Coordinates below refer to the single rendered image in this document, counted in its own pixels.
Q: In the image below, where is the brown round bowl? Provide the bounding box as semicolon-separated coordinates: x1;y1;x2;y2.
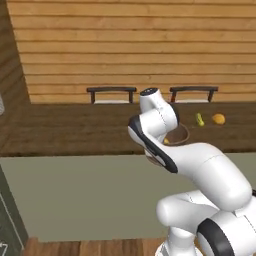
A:
162;122;191;147

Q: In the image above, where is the green yellow vegetable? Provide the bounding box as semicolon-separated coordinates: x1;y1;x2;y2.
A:
195;112;205;127

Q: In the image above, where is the orange round fruit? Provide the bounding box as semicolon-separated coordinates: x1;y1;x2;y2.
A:
211;113;226;126

